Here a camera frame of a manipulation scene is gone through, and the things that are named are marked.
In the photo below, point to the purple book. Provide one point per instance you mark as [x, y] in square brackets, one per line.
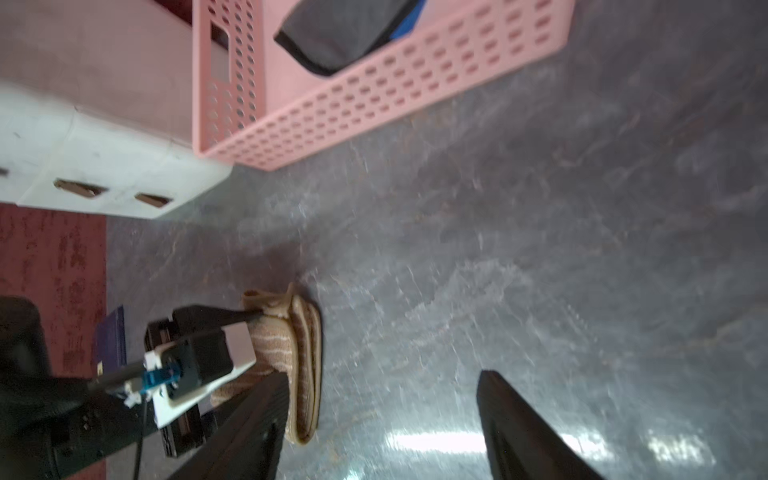
[109, 345]

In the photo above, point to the pink perforated plastic basket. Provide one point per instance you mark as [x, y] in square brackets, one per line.
[254, 105]

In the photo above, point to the beige striped square dishcloth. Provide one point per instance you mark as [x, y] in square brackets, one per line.
[287, 338]

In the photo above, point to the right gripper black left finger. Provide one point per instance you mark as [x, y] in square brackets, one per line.
[249, 443]

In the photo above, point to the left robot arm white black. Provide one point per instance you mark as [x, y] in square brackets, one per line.
[54, 427]

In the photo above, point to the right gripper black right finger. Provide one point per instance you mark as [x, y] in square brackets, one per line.
[520, 444]

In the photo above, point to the white three-drawer storage unit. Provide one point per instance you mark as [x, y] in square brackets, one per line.
[56, 156]

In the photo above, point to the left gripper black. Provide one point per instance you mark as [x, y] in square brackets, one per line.
[190, 430]

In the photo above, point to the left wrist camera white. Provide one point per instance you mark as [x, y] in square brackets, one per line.
[177, 375]

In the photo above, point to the blue grey microfibre cloth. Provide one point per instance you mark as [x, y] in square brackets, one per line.
[327, 36]

